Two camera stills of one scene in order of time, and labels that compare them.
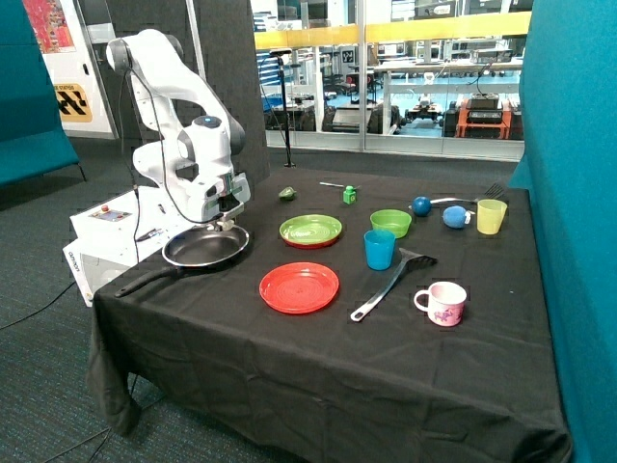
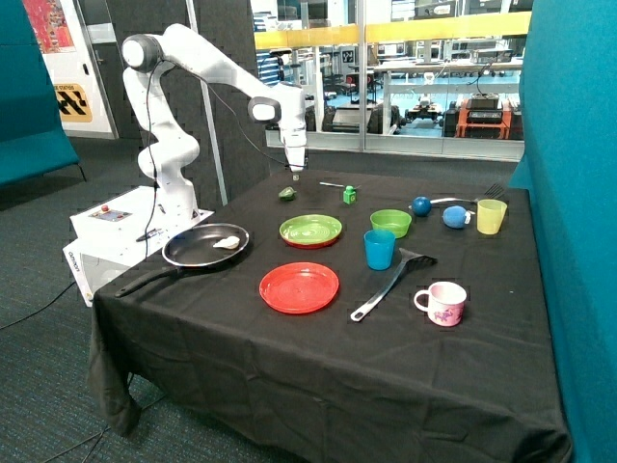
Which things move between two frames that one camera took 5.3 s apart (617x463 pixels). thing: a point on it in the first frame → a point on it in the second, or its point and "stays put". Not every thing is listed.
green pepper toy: x=287 y=194 stays put
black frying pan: x=194 y=247 stays put
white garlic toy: x=227 y=225 → x=229 y=242
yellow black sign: x=72 y=103 stays put
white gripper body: x=227 y=200 → x=294 y=135
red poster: x=50 y=26 stays put
